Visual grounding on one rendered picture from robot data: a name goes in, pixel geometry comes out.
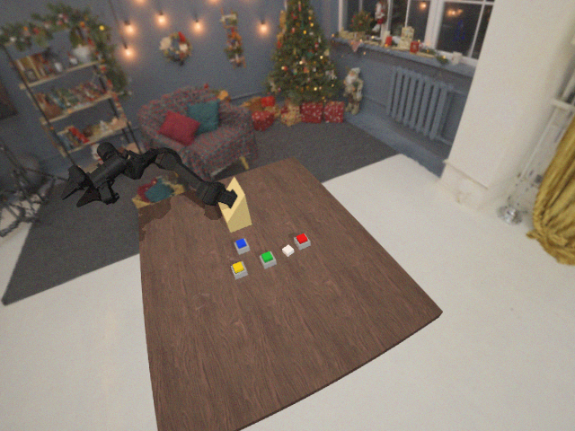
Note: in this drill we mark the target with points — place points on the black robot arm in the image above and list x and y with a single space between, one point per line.
209 192

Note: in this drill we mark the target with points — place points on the green button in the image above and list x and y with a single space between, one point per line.
267 260

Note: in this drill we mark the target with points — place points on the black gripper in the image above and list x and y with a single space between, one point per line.
78 180

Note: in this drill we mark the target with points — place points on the blue button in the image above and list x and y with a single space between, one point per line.
242 246

